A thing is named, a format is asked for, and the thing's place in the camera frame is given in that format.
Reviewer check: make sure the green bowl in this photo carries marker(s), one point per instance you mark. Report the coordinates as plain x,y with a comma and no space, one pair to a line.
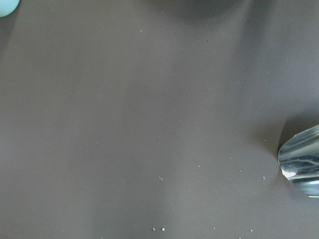
7,7

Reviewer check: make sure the metal scoop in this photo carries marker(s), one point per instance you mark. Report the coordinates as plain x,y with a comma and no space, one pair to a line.
299,161

